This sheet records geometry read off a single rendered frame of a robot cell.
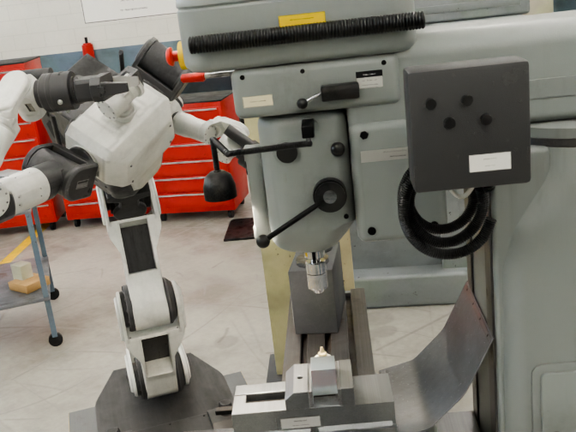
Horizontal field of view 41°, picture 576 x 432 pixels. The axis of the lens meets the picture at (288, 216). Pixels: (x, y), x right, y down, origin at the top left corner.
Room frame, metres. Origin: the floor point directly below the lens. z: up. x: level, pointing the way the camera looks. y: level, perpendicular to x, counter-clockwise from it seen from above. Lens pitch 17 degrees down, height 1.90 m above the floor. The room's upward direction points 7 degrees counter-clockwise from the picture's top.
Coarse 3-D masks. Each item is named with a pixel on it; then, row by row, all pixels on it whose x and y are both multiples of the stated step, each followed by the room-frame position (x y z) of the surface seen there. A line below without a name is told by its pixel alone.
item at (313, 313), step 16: (336, 256) 2.01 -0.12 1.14; (288, 272) 1.93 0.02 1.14; (304, 272) 1.92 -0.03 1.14; (336, 272) 1.98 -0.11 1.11; (304, 288) 1.92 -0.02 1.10; (336, 288) 1.95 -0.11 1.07; (304, 304) 1.92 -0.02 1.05; (320, 304) 1.91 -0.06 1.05; (336, 304) 1.92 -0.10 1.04; (304, 320) 1.92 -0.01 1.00; (320, 320) 1.91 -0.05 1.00; (336, 320) 1.90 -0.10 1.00
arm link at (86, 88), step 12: (60, 72) 1.79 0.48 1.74; (72, 72) 1.81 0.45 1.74; (108, 72) 1.83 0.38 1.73; (60, 84) 1.76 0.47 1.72; (72, 84) 1.77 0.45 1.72; (84, 84) 1.75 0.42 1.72; (96, 84) 1.73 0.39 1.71; (60, 96) 1.75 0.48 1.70; (72, 96) 1.77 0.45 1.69; (84, 96) 1.75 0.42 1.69; (96, 96) 1.73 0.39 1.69; (108, 96) 1.78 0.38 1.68; (60, 108) 1.77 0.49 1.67; (72, 108) 1.77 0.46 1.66
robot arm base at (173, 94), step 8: (152, 40) 2.17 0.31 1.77; (144, 48) 2.15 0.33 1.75; (136, 56) 2.16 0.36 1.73; (136, 64) 2.15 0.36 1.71; (144, 72) 2.14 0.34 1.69; (184, 72) 2.15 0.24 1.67; (192, 72) 2.16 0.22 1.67; (152, 80) 2.14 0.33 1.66; (160, 88) 2.14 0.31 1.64; (168, 88) 2.14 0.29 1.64; (176, 88) 2.14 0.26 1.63; (168, 96) 2.14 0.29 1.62; (176, 96) 2.15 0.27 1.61
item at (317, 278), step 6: (306, 270) 1.66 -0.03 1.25; (312, 270) 1.64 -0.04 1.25; (318, 270) 1.64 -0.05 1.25; (324, 270) 1.65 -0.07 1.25; (312, 276) 1.64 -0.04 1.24; (318, 276) 1.64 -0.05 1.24; (324, 276) 1.64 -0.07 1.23; (312, 282) 1.64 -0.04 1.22; (318, 282) 1.64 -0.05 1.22; (324, 282) 1.64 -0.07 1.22; (312, 288) 1.64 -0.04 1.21; (318, 288) 1.64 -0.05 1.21; (324, 288) 1.64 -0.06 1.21
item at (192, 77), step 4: (216, 72) 1.77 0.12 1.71; (220, 72) 1.77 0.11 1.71; (224, 72) 1.77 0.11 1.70; (228, 72) 1.77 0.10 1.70; (184, 76) 1.77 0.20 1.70; (188, 76) 1.77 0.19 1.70; (192, 76) 1.77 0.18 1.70; (196, 76) 1.77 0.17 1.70; (200, 76) 1.77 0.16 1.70; (204, 76) 1.77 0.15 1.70; (208, 76) 1.77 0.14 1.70; (212, 76) 1.77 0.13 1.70; (216, 76) 1.77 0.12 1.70; (220, 76) 1.77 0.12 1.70; (224, 76) 1.77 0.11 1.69; (184, 80) 1.77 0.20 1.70; (188, 80) 1.77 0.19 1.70; (192, 80) 1.77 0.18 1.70; (196, 80) 1.77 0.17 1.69; (200, 80) 1.77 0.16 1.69; (204, 80) 1.77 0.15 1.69
